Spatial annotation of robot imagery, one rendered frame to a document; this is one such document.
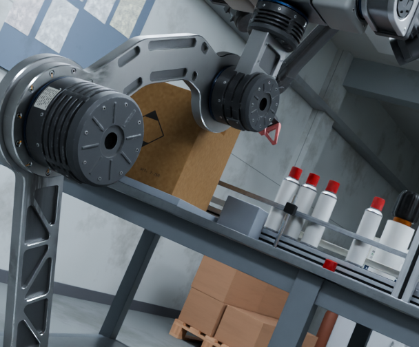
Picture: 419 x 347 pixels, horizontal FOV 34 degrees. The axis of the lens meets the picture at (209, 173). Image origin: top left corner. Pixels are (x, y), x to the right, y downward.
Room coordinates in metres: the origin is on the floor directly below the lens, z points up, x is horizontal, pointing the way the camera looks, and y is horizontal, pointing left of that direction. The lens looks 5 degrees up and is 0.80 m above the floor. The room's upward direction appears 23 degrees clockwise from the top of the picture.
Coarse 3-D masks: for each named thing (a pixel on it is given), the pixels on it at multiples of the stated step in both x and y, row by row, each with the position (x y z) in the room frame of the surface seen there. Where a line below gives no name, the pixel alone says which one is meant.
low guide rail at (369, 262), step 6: (216, 198) 2.18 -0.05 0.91; (222, 204) 2.17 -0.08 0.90; (300, 234) 2.07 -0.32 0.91; (324, 246) 2.03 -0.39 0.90; (330, 246) 2.03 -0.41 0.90; (336, 246) 2.02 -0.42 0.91; (336, 252) 2.02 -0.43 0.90; (342, 252) 2.01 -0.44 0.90; (366, 258) 1.99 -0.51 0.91; (366, 264) 1.98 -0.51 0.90; (372, 264) 1.98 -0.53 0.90; (378, 264) 1.97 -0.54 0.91; (378, 270) 1.97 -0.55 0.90; (384, 270) 1.96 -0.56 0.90; (390, 270) 1.96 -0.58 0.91; (396, 270) 1.95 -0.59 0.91; (396, 276) 1.95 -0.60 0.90
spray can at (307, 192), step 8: (312, 176) 2.03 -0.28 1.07; (304, 184) 2.04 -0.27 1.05; (312, 184) 2.03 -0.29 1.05; (304, 192) 2.03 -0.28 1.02; (312, 192) 2.02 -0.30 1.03; (296, 200) 2.04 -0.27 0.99; (304, 200) 2.02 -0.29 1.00; (312, 200) 2.03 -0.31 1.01; (304, 208) 2.02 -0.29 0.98; (296, 216) 2.02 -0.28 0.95; (288, 224) 2.03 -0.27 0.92; (296, 224) 2.02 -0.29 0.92; (288, 232) 2.02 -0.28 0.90; (296, 232) 2.03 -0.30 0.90; (296, 240) 2.04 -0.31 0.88
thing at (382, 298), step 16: (128, 192) 1.73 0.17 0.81; (160, 208) 1.75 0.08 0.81; (176, 208) 1.68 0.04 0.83; (208, 224) 1.64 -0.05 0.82; (240, 240) 1.61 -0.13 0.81; (256, 240) 1.59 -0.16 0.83; (272, 256) 1.71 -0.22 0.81; (288, 256) 1.56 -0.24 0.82; (320, 272) 1.53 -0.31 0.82; (352, 288) 1.50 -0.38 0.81; (368, 288) 1.49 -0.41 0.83; (384, 304) 1.75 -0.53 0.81; (400, 304) 1.46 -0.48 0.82
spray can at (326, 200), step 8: (328, 184) 2.01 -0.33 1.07; (336, 184) 2.00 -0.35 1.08; (328, 192) 2.00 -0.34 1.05; (336, 192) 2.01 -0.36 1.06; (320, 200) 2.00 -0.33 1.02; (328, 200) 1.99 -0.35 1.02; (336, 200) 2.01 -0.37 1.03; (320, 208) 2.00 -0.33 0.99; (328, 208) 1.99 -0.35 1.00; (312, 216) 2.01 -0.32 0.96; (320, 216) 1.99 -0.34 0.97; (328, 216) 2.00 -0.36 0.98; (312, 224) 2.00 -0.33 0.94; (304, 232) 2.02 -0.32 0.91; (312, 232) 1.99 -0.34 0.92; (320, 232) 2.00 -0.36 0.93; (304, 240) 2.00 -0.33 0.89; (312, 240) 1.99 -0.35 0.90
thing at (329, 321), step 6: (330, 312) 8.30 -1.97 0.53; (324, 318) 8.33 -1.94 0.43; (330, 318) 8.28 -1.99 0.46; (336, 318) 8.30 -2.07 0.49; (324, 324) 8.30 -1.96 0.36; (330, 324) 8.28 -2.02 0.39; (318, 330) 8.34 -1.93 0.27; (324, 330) 8.28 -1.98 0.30; (330, 330) 8.29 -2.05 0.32; (318, 336) 8.30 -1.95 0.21; (324, 336) 8.28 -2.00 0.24; (318, 342) 8.29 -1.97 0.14; (324, 342) 8.28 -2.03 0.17
